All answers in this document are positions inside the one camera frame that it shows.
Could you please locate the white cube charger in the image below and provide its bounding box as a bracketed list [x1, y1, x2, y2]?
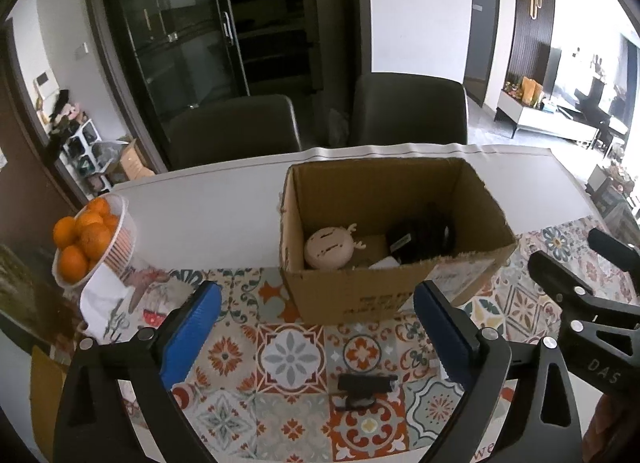
[370, 256, 400, 269]

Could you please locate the pink round deer toy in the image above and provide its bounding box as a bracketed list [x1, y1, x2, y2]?
[304, 223, 362, 270]

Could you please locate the person's right hand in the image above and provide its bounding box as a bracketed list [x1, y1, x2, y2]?
[582, 395, 639, 463]

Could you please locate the woven straw box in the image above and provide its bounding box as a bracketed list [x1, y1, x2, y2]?
[29, 346, 67, 462]

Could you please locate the small black adapter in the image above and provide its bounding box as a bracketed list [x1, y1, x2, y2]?
[331, 373, 398, 412]

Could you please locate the patterned tissue pouch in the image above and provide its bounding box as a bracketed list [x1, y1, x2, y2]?
[79, 261, 205, 344]

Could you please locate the glass vase with dried flowers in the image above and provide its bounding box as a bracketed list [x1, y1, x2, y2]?
[1, 244, 81, 365]

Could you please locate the patterned table runner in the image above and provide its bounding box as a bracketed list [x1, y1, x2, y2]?
[119, 214, 640, 463]

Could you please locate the white basket of oranges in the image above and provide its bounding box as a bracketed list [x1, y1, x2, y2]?
[52, 193, 137, 291]

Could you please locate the white tv console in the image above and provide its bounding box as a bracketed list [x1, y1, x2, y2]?
[497, 91, 629, 145]

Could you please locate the small cardboard box on floor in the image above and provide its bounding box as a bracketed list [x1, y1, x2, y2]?
[106, 140, 155, 184]

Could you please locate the right dark dining chair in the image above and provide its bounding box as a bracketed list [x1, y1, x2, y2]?
[348, 73, 469, 146]

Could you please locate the dark dining chair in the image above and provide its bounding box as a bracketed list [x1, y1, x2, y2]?
[167, 94, 302, 170]
[348, 73, 469, 146]

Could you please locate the white shoe rack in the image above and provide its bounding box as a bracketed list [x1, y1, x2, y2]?
[61, 118, 114, 198]

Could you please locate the left dark dining chair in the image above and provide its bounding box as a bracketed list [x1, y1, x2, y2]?
[167, 94, 302, 170]

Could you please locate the dark hallway door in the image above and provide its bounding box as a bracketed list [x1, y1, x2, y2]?
[463, 0, 500, 106]

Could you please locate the dark glass cabinet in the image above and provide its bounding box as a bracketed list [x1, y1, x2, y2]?
[88, 0, 369, 171]

